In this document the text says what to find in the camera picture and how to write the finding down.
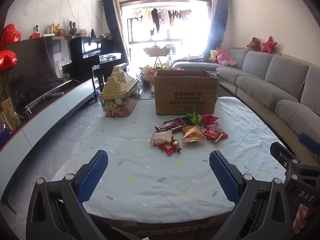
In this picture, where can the yellow plush toy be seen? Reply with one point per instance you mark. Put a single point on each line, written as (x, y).
(213, 55)

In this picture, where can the black piano bench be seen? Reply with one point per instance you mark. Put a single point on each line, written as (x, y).
(100, 73)

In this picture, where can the flat screen television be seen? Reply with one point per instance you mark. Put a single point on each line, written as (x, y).
(32, 72)

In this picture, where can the brown teddy bear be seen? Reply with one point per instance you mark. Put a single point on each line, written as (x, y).
(254, 43)

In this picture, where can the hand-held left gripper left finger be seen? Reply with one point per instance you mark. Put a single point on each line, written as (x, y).
(93, 175)

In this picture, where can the gold wrapped candy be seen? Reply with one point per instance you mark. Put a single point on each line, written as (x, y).
(175, 143)

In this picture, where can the orange snack packet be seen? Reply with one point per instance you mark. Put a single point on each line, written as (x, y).
(188, 129)

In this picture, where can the dark brown snack packet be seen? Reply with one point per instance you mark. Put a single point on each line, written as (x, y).
(172, 124)

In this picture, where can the long red snack packet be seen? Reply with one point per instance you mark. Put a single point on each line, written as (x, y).
(215, 136)

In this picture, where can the yellow printed bag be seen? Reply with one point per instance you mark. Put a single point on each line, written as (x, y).
(6, 112)

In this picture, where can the tiered snack stand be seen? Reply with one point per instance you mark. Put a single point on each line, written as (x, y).
(156, 50)

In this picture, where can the red heart balloon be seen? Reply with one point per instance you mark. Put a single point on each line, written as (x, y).
(7, 61)

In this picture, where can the grey sofa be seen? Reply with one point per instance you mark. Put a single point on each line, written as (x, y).
(275, 80)

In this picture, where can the clear candy jar yellow lid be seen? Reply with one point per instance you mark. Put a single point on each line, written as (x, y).
(117, 105)

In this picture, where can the small red snack packet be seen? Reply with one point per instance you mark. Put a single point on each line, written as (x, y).
(210, 118)

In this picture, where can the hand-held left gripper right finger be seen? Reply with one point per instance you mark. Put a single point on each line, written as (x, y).
(222, 175)

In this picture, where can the blue curtain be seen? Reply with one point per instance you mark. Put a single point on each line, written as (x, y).
(113, 30)
(218, 22)

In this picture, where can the beige triangular snack packet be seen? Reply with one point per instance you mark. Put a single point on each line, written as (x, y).
(193, 137)

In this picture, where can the small beige plush toy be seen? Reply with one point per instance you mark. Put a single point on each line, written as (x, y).
(83, 32)

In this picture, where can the white round figurine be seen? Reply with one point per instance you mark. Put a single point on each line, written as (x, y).
(35, 31)

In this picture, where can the grey bunny figurine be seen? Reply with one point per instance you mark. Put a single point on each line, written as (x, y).
(72, 28)

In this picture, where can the black upright piano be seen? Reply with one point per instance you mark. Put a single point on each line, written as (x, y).
(82, 52)

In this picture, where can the yellow ornament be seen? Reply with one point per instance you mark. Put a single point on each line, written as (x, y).
(53, 28)

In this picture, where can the green wrapped lollipop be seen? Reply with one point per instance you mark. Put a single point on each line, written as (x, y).
(193, 118)

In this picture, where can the white beige snack packet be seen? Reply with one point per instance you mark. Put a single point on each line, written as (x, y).
(161, 138)

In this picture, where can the light blue television cabinet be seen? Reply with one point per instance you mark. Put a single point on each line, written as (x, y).
(62, 105)

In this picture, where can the pink snack packet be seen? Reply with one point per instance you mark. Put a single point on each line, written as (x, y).
(215, 128)

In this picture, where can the person's right hand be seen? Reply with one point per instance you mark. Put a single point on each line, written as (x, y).
(301, 217)

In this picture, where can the dark cone ornament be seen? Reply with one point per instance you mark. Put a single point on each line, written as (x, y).
(93, 33)

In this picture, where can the red star pillow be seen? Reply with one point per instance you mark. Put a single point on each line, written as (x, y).
(268, 45)

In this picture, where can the brown cardboard box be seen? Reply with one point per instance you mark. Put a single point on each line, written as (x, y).
(185, 97)

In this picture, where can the pink plush toy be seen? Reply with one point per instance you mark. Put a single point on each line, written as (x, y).
(225, 57)

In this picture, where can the row of hanging clothes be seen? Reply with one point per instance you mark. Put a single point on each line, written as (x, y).
(160, 17)

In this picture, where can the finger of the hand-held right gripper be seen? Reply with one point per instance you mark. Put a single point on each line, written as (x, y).
(309, 141)
(281, 153)

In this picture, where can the small red box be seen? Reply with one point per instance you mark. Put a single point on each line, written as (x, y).
(62, 32)

